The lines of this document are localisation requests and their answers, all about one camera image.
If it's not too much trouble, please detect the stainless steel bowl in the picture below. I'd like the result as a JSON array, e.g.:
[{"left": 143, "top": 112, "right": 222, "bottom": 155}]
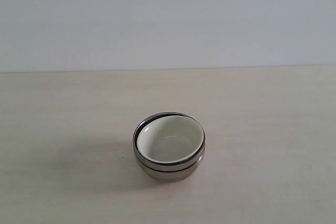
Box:
[
  {"left": 135, "top": 154, "right": 204, "bottom": 183},
  {"left": 132, "top": 112, "right": 205, "bottom": 172}
]

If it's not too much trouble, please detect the cream ceramic bowl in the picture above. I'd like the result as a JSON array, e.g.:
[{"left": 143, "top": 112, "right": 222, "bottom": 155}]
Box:
[{"left": 136, "top": 115, "right": 204, "bottom": 164}]

